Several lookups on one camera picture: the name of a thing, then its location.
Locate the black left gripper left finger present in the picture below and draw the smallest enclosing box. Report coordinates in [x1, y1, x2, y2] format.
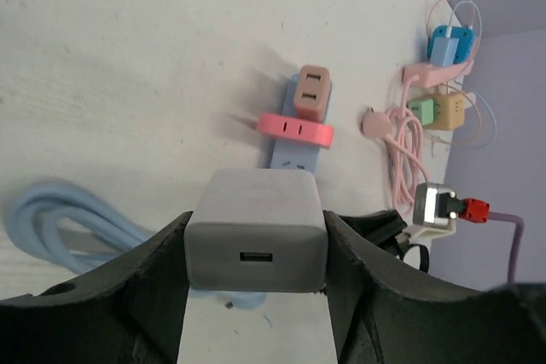
[1, 212, 191, 363]

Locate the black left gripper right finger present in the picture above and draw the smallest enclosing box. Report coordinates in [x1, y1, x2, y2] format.
[324, 211, 545, 363]

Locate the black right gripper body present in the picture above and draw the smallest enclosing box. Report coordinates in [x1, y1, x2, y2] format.
[340, 210, 429, 273]

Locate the light blue power strip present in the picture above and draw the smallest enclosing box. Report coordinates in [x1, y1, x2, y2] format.
[269, 73, 329, 173]

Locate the pink adapter plug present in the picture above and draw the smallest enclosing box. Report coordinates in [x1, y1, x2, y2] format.
[257, 113, 334, 149]

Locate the white USB charger plug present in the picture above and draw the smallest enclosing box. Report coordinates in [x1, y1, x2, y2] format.
[184, 169, 328, 293]

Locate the brown pink USB charger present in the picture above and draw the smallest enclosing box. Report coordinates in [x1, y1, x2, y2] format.
[293, 65, 332, 123]

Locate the green charger plug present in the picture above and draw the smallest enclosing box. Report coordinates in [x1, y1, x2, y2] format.
[407, 97, 435, 126]

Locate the yellow cube socket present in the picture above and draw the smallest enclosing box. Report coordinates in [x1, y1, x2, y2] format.
[424, 92, 466, 130]

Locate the light blue charger plug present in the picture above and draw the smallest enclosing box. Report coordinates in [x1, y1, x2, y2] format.
[430, 37, 459, 67]

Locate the blue cube socket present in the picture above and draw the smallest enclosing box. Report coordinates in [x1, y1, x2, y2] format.
[427, 25, 476, 65]

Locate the pink power strip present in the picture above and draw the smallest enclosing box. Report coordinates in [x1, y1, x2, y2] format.
[402, 59, 474, 89]

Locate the pink coiled cable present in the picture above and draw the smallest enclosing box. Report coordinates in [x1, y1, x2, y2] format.
[360, 76, 432, 216]

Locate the light blue coiled cable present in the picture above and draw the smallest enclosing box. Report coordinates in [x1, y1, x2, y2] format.
[4, 180, 265, 312]

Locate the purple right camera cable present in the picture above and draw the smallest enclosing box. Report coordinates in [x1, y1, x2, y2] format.
[456, 197, 525, 284]

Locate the thin white charging cable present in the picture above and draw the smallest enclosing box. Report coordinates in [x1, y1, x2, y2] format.
[424, 0, 498, 150]

